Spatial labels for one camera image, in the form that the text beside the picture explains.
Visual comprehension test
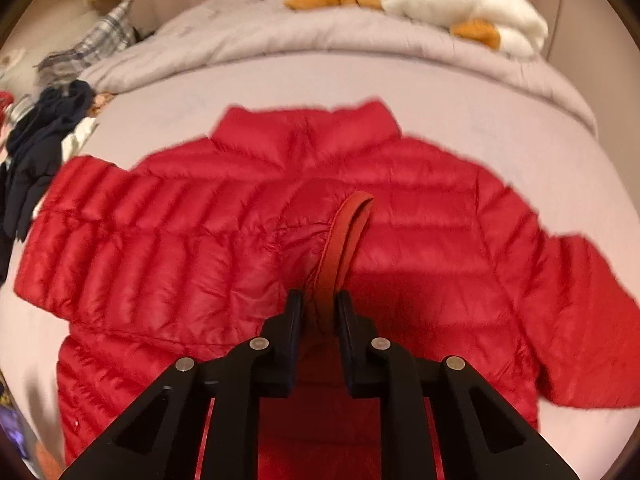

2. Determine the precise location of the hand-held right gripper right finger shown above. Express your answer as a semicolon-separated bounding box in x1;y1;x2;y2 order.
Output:
335;291;582;480

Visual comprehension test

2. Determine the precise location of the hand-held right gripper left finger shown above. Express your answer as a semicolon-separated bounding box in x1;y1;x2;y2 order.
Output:
60;289;303;480

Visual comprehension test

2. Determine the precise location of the red puffer jacket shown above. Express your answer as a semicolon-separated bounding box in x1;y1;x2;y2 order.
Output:
14;101;640;480

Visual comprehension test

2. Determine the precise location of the dark navy clothes pile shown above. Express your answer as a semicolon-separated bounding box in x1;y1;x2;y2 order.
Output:
0;80;98;281

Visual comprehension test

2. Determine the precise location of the bed with pink sheet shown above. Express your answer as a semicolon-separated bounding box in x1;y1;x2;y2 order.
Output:
0;52;640;480

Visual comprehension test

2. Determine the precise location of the cream white cloth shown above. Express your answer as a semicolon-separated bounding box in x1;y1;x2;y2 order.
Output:
60;117;101;163

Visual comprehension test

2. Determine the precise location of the grey comforter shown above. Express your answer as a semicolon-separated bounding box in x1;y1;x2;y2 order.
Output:
80;0;598;136

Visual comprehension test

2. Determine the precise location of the plaid pillow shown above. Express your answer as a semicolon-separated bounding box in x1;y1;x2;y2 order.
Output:
37;0;138;76

